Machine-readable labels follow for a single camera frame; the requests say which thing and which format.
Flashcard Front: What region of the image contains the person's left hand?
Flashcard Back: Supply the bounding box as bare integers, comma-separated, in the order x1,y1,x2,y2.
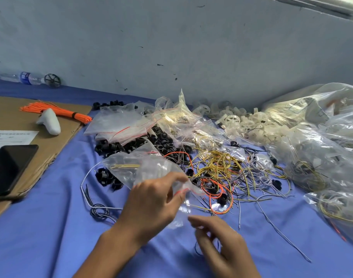
114,172,190,248

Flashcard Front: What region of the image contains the person's right hand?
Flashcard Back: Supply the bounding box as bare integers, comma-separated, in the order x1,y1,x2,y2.
188,215,262,278

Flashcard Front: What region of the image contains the orange wire loop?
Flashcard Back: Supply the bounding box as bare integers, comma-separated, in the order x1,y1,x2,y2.
198,178,236,216

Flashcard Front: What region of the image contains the clear zip plastic bag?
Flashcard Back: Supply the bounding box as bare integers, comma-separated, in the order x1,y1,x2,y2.
103,152,204,231

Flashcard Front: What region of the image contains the long yellow green wire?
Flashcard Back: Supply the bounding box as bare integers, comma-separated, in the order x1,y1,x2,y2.
254,195,313,264

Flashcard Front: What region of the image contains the pile of black plastic rings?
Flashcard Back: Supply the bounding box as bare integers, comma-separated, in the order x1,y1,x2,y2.
91,99,236,210

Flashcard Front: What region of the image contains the pile of yellow wires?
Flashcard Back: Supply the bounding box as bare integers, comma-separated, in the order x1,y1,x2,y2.
193,149,251,184

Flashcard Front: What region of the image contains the heap of plastic bags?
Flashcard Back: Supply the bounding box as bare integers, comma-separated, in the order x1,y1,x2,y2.
152,90,231,149

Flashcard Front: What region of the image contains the pile of white plastic wheels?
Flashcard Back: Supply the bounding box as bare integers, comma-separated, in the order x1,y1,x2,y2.
191,100,294,144

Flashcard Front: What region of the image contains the pile of large plastic bags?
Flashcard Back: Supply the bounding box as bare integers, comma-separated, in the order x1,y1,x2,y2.
262,83,353,249

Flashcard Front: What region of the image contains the blue cloth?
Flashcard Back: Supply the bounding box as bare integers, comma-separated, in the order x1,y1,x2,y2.
0,78,353,278

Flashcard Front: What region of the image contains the white handheld device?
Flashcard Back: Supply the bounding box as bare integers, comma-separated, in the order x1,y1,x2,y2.
36,108,62,137

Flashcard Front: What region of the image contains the orange tie bundle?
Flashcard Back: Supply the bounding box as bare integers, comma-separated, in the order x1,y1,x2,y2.
20,101,94,125

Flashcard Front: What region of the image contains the black smartphone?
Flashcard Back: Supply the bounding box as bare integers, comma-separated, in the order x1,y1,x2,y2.
0,144,40,198

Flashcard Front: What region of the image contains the white paper sheet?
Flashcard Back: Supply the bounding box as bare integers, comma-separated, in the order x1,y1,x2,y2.
0,130,40,159

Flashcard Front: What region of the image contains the brown cardboard sheet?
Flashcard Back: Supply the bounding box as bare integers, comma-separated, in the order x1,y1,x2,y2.
0,95,94,226

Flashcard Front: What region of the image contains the black round wheel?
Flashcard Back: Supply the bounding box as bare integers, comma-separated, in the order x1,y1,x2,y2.
43,73,63,89

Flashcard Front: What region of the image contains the clear plastic water bottle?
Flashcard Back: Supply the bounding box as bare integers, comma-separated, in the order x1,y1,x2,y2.
0,71,45,86

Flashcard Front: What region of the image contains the window frame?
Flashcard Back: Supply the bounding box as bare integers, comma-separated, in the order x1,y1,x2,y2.
268,0,353,22

